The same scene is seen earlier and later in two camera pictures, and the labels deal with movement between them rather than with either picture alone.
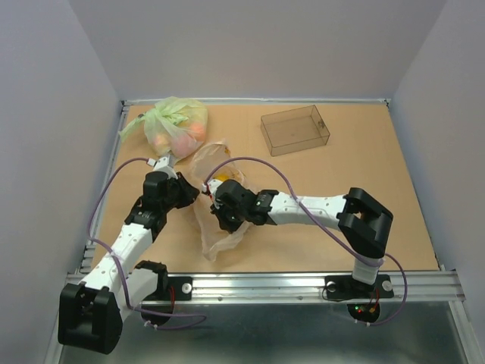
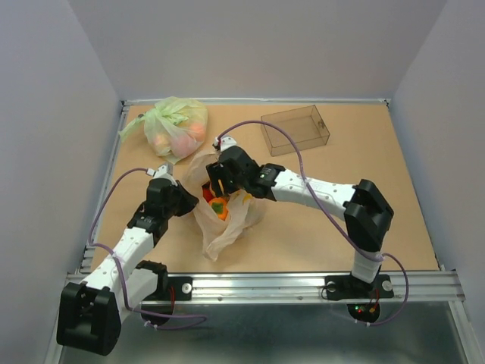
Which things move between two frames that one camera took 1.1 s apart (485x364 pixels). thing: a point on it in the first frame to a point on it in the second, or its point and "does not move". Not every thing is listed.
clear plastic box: x=294 y=130 does not move
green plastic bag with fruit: x=173 y=125 does not move
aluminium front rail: x=257 y=289 does not move
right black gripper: x=217 y=209 to x=217 y=172
